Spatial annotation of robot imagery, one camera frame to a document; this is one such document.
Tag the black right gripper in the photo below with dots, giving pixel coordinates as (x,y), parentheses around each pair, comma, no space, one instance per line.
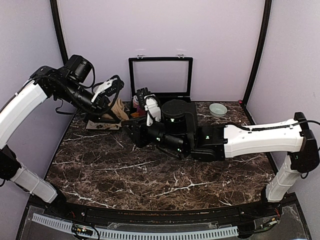
(137,136)

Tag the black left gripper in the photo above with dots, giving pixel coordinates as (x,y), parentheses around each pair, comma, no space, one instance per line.
(99,106)

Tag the brown sock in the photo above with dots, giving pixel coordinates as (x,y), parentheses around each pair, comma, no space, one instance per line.
(119,110)

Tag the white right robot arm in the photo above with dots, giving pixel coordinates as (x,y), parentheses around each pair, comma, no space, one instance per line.
(292,136)

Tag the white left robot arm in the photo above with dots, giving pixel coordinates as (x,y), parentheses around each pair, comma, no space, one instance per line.
(43,84)

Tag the green bowl at right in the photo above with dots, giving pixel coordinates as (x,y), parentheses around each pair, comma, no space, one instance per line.
(218,110)

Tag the black compartment storage box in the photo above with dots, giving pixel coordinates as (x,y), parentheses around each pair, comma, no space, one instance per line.
(167,77)

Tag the black left corner post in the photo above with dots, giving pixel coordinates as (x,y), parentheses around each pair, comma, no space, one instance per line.
(58,30)

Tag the black corner post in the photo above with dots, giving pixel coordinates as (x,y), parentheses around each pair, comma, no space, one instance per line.
(58,30)
(259,51)

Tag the white perforated front rail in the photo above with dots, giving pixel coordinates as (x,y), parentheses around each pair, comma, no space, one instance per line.
(133,232)

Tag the black right corner post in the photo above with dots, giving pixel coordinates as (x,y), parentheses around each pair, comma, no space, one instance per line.
(259,51)

